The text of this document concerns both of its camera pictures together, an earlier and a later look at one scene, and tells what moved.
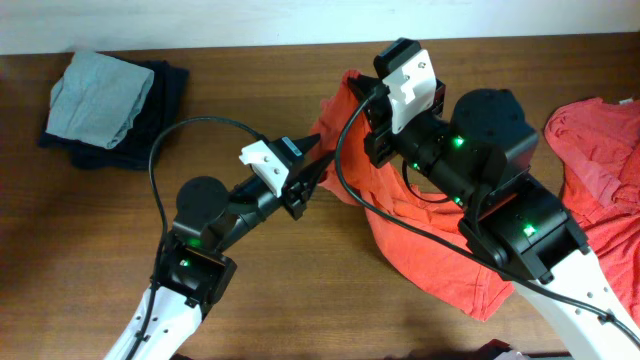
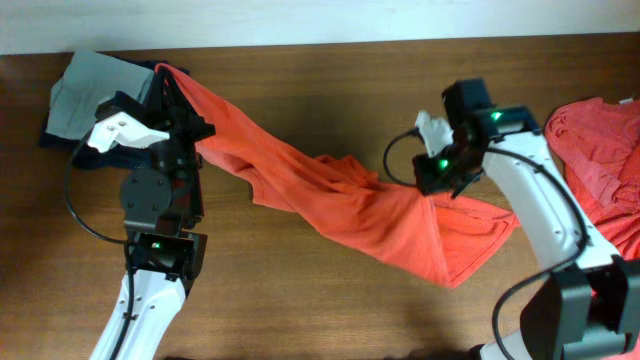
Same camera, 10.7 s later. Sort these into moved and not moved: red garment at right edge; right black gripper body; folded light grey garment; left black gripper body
Moved: left black gripper body; right black gripper body
Not moved: red garment at right edge; folded light grey garment
